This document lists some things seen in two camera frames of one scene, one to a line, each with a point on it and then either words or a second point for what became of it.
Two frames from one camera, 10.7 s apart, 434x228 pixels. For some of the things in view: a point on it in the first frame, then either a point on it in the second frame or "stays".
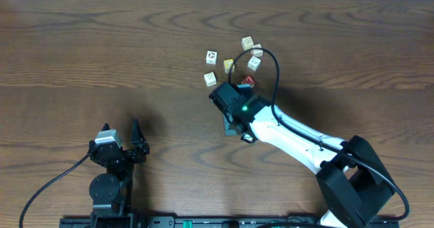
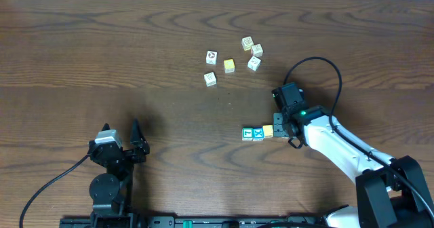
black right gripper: x=228 y=121 -> x=283 y=116
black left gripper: x=125 y=153 stays
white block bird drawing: x=254 y=63 stays
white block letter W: x=210 y=79 stays
